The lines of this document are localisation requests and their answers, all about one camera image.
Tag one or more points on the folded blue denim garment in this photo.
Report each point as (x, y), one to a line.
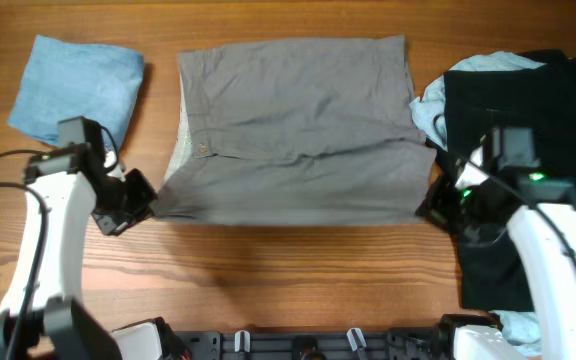
(65, 80)

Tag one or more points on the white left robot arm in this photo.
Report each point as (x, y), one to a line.
(63, 191)

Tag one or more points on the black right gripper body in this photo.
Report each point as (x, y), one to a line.
(456, 210)

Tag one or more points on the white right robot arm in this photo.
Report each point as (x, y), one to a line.
(515, 236)

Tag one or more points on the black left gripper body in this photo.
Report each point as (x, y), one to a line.
(126, 203)

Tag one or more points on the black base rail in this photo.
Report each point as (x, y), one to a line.
(393, 344)

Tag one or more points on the black garment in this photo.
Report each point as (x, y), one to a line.
(542, 99)

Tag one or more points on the light blue shirt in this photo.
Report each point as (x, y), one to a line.
(519, 328)

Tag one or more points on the grey shorts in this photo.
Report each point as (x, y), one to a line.
(304, 131)

